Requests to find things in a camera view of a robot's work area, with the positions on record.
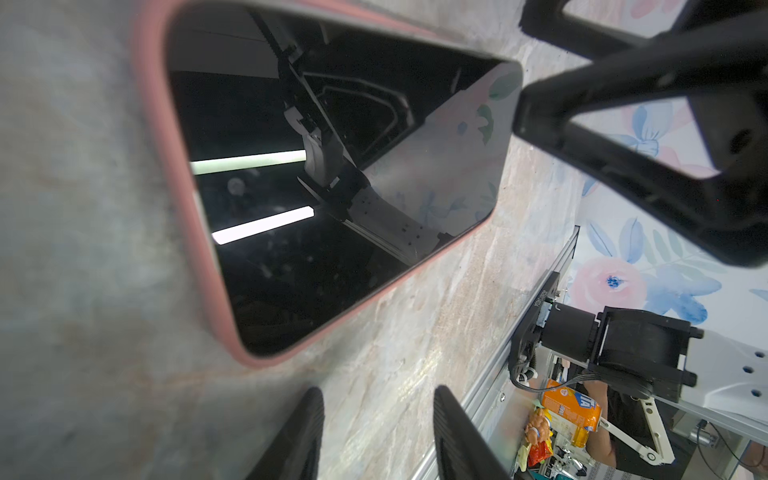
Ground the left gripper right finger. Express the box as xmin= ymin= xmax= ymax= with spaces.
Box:
xmin=433 ymin=385 xmax=509 ymax=480

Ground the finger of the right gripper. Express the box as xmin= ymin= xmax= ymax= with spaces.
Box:
xmin=513 ymin=11 xmax=767 ymax=268
xmin=520 ymin=1 xmax=701 ymax=60

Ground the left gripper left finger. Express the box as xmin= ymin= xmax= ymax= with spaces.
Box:
xmin=246 ymin=387 xmax=325 ymax=480

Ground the pink phone case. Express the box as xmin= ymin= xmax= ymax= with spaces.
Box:
xmin=130 ymin=0 xmax=511 ymax=369

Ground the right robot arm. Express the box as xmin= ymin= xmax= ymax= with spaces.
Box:
xmin=513 ymin=1 xmax=767 ymax=402

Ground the orange snack packet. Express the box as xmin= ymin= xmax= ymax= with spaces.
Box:
xmin=541 ymin=380 xmax=601 ymax=432

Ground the aluminium rail frame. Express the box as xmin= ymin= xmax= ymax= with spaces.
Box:
xmin=410 ymin=226 xmax=582 ymax=480

